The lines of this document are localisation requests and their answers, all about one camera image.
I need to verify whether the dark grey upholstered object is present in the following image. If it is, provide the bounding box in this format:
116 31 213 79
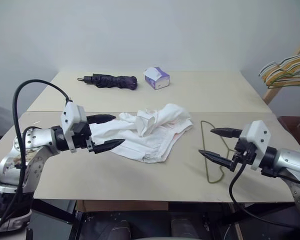
0 103 16 153

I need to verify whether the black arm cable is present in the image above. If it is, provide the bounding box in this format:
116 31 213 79
0 79 73 235
228 152 300 230

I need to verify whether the purple white tissue box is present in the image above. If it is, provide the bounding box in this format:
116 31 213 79
143 66 171 91

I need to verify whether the wooden clothes rack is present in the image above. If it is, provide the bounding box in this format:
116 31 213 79
262 32 300 105

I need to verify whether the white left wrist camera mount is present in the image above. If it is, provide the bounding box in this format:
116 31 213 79
60 101 88 153

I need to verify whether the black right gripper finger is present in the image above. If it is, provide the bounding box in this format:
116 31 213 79
198 149 237 172
210 127 243 138

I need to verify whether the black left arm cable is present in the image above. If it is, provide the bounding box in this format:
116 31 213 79
0 79 73 235

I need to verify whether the white shirt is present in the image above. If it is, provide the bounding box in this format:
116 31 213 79
88 102 194 165

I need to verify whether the brown cardboard under table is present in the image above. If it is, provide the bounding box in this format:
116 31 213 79
76 199 169 213

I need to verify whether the open brown cardboard box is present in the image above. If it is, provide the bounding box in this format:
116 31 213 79
277 116 300 151

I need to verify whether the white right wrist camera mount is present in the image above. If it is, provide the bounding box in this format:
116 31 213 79
238 120 269 171

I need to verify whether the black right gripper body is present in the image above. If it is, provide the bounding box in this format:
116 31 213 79
232 141 257 165

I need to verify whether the dark rounded shape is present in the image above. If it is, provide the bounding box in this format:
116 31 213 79
169 217 203 240
93 219 131 240

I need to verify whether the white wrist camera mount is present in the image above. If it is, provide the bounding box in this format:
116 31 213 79
60 101 88 153
238 120 269 171

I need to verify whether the olive wire hanger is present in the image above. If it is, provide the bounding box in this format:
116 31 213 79
199 120 237 184

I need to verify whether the folded purple umbrella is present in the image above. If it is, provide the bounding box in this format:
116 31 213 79
77 73 138 90

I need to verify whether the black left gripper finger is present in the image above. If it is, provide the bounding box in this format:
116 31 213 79
93 139 126 154
86 113 117 125

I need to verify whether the black table frame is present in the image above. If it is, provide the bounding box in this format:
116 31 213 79
27 199 298 240

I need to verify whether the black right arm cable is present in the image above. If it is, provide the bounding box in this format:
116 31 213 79
228 152 300 230

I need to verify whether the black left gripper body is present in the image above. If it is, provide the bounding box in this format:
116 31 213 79
71 121 95 152

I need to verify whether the bunch of coloured hangers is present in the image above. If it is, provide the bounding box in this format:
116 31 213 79
262 56 300 85

